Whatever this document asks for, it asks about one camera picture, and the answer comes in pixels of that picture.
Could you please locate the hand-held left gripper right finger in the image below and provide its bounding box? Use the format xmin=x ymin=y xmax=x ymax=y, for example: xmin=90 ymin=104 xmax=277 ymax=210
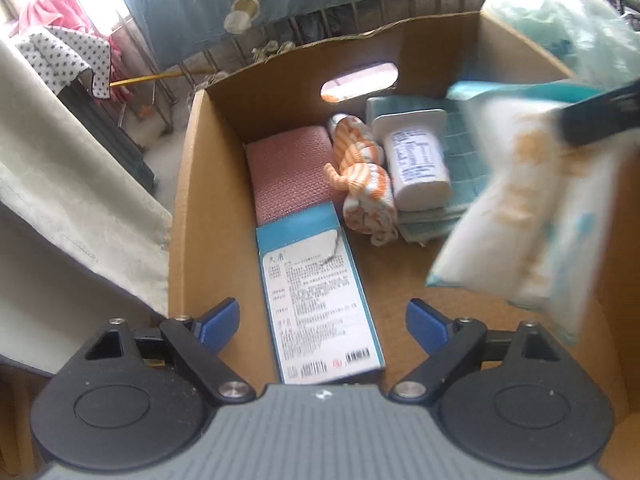
xmin=389 ymin=298 xmax=561 ymax=404

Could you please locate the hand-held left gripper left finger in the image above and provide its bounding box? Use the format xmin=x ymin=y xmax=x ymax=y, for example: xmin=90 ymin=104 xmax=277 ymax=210
xmin=84 ymin=297 xmax=257 ymax=405

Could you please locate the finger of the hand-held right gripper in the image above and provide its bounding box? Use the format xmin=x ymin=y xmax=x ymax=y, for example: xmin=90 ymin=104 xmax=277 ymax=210
xmin=554 ymin=79 xmax=640 ymax=150

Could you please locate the blue and white carton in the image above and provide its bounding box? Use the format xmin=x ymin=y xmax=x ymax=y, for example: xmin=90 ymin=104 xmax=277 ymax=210
xmin=256 ymin=210 xmax=386 ymax=385

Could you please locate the white tissue pack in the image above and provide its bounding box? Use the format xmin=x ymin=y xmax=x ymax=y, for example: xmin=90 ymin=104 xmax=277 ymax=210
xmin=425 ymin=80 xmax=637 ymax=346

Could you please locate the brown cardboard box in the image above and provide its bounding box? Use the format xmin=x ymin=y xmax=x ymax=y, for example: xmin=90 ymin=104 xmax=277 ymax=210
xmin=167 ymin=10 xmax=640 ymax=426

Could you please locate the teal checked towel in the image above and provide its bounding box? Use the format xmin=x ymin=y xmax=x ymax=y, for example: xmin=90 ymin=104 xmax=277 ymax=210
xmin=365 ymin=95 xmax=497 ymax=246

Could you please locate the orange striped cloth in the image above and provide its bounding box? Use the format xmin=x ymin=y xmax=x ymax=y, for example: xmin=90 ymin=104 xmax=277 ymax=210
xmin=324 ymin=114 xmax=400 ymax=247

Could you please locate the pink knitted towel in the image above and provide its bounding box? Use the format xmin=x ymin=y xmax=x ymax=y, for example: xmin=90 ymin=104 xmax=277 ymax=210
xmin=245 ymin=126 xmax=346 ymax=226

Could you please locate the white plastic bottle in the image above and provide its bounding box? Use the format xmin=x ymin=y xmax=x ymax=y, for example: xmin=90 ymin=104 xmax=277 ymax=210
xmin=372 ymin=110 xmax=452 ymax=213

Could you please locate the light green plastic bag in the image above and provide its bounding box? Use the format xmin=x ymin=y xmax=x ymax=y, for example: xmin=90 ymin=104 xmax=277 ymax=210
xmin=480 ymin=0 xmax=640 ymax=92

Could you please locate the beige curtain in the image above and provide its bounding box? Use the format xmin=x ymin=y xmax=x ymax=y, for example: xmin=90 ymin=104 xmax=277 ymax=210
xmin=0 ymin=35 xmax=174 ymax=377

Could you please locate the dark grey cabinet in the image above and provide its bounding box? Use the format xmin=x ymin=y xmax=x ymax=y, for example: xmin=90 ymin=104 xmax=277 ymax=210
xmin=56 ymin=77 xmax=157 ymax=194

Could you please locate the yellow stick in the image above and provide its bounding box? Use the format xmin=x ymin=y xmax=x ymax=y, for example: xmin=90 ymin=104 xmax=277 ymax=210
xmin=109 ymin=66 xmax=222 ymax=89

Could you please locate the white star-print cloth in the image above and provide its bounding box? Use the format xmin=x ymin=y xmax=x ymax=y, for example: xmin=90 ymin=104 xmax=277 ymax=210
xmin=15 ymin=27 xmax=114 ymax=100

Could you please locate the pink hanging cloth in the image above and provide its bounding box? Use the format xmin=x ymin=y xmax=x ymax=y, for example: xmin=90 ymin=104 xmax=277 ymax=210
xmin=17 ymin=0 xmax=126 ymax=77

